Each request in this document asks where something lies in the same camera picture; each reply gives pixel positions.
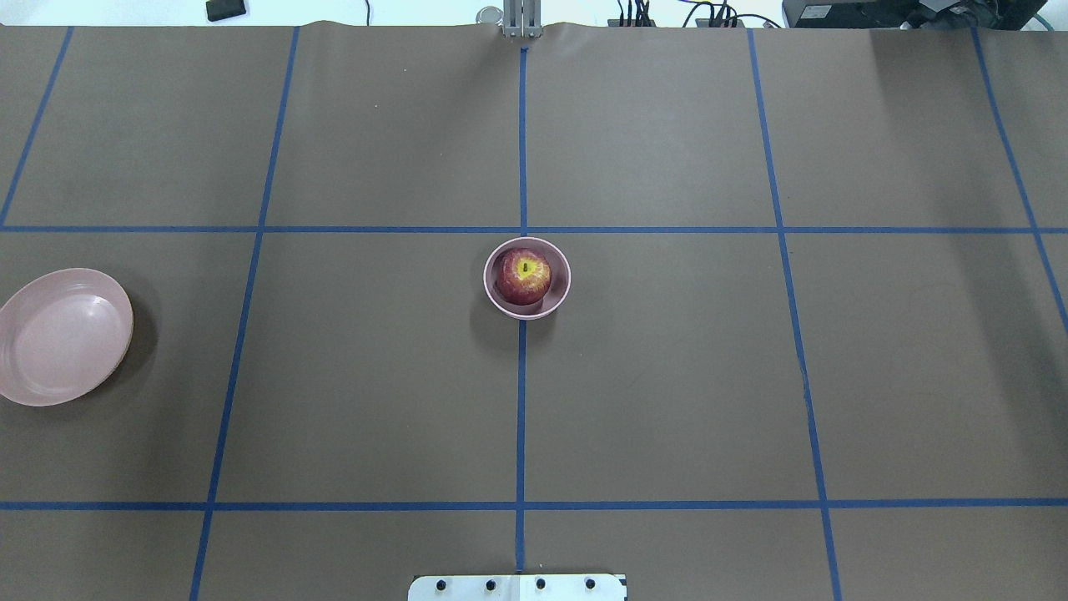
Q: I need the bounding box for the pink bowl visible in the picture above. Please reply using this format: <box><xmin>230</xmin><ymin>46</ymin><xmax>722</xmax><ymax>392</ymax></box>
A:
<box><xmin>483</xmin><ymin>236</ymin><xmax>572</xmax><ymax>321</ymax></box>

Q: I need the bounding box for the pink plate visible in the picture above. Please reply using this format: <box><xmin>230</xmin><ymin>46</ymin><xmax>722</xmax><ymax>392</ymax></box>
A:
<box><xmin>1</xmin><ymin>269</ymin><xmax>134</xmax><ymax>407</ymax></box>

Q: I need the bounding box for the aluminium frame post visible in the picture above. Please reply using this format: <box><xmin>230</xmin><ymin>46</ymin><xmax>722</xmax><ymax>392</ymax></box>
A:
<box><xmin>501</xmin><ymin>0</ymin><xmax>544</xmax><ymax>39</ymax></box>

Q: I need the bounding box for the small black device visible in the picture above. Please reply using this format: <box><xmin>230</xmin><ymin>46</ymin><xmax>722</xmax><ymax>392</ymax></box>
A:
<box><xmin>204</xmin><ymin>0</ymin><xmax>247</xmax><ymax>23</ymax></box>

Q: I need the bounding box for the white pedestal column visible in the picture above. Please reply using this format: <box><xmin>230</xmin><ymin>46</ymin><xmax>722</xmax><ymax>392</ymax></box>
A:
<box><xmin>407</xmin><ymin>573</ymin><xmax>628</xmax><ymax>600</ymax></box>

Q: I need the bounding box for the red yellow apple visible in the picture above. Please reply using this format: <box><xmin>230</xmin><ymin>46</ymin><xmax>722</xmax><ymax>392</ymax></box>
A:
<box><xmin>496</xmin><ymin>248</ymin><xmax>552</xmax><ymax>306</ymax></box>

